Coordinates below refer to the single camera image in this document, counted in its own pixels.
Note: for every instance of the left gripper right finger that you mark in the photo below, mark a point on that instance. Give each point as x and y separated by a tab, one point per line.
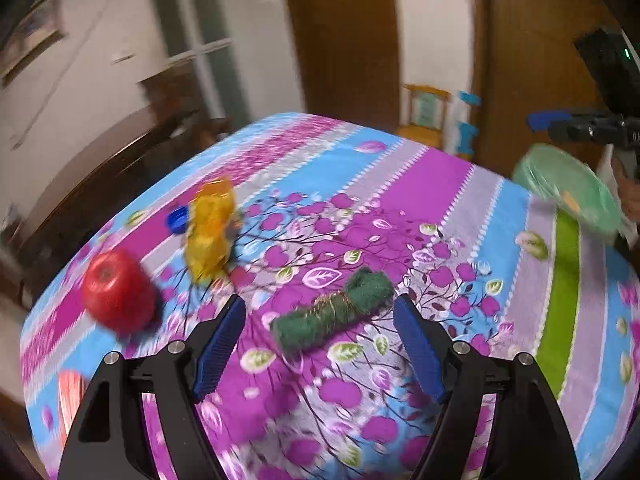
528	439

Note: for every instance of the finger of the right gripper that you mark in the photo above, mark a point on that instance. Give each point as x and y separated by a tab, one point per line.
541	121

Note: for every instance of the green scouring pad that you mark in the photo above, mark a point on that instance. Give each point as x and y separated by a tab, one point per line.
308	327

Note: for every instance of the yellow wrapper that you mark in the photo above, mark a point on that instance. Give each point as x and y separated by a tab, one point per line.
214	220

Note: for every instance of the green lined trash bin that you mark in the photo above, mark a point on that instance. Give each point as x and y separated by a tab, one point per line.
555	175

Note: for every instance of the right hand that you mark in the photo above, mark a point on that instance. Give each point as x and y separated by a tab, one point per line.
627	190

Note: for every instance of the red rectangular box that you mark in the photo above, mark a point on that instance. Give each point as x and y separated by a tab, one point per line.
71	388

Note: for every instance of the brown wooden door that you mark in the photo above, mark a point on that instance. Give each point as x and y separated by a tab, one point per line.
348	57
525	60

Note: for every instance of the small yellow wooden chair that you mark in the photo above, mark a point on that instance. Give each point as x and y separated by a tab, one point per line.
426	115

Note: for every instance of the red apple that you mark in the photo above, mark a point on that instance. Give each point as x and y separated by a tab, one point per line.
117	293

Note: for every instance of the dark wooden dining table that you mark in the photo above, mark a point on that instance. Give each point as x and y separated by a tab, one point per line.
104	176

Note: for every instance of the blue bottle cap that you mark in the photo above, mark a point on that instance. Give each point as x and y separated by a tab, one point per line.
178	220

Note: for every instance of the floral striped tablecloth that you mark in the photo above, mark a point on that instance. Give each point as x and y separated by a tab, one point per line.
282	214

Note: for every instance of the dark wooden chair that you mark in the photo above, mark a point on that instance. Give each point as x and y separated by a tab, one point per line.
176	92

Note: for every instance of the glass balcony door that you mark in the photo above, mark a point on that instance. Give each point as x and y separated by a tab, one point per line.
195	32

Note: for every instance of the framed wall picture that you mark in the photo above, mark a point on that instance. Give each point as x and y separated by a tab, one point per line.
39	29

